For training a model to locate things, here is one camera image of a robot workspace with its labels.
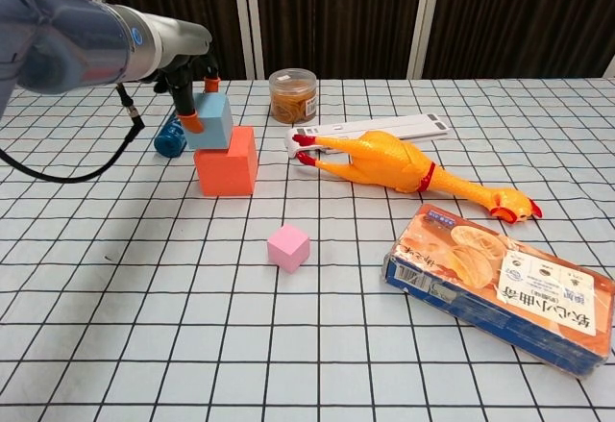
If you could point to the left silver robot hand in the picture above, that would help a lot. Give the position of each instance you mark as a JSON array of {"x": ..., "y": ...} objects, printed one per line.
[{"x": 182, "y": 42}]

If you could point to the small pink foam cube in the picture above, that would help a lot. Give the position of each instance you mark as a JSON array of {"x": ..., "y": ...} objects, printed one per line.
[{"x": 286, "y": 249}]

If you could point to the clear jar of rubber bands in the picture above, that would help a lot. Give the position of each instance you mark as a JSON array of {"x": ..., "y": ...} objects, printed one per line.
[{"x": 293, "y": 100}]

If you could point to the yellow rubber chicken toy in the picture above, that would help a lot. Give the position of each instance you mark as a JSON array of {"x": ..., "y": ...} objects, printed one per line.
[{"x": 384, "y": 157}]

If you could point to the large orange foam cube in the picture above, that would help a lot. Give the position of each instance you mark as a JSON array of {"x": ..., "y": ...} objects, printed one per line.
[{"x": 226, "y": 172}]

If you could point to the orange biscuit box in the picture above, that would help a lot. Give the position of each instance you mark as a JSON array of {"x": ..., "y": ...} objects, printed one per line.
[{"x": 480, "y": 268}]

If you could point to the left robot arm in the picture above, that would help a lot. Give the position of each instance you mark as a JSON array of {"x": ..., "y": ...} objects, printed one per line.
[{"x": 72, "y": 47}]

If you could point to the medium blue foam cube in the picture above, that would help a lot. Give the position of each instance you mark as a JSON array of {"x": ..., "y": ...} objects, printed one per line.
[{"x": 214, "y": 119}]

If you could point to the checkered white tablecloth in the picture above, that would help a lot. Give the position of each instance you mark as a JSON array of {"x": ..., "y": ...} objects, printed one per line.
[{"x": 307, "y": 345}]

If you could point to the white partition frame post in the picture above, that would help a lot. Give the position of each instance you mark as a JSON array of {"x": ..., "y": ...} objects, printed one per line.
[
  {"x": 425, "y": 18},
  {"x": 611, "y": 68},
  {"x": 243, "y": 18}
]

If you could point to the dark blue spray bottle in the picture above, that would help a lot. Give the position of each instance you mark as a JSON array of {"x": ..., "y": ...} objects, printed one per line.
[{"x": 168, "y": 145}]

